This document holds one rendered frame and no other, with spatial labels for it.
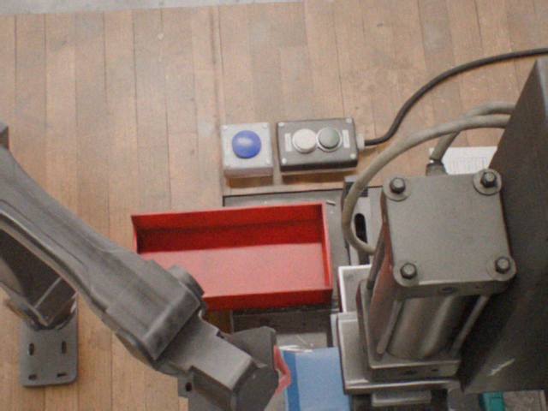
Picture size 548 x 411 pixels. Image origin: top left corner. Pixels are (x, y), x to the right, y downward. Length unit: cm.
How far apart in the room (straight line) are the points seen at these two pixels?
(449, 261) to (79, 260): 37
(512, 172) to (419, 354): 26
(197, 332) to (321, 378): 30
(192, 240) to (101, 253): 45
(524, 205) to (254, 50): 86
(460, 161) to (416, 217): 71
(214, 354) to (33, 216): 21
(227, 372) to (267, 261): 45
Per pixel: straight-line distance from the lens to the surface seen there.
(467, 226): 90
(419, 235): 90
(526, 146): 84
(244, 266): 152
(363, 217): 149
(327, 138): 156
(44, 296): 137
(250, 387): 111
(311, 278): 152
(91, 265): 109
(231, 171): 155
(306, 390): 139
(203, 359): 111
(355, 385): 119
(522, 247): 87
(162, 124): 161
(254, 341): 123
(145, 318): 109
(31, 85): 167
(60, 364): 150
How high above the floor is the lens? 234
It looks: 67 degrees down
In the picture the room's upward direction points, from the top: 2 degrees clockwise
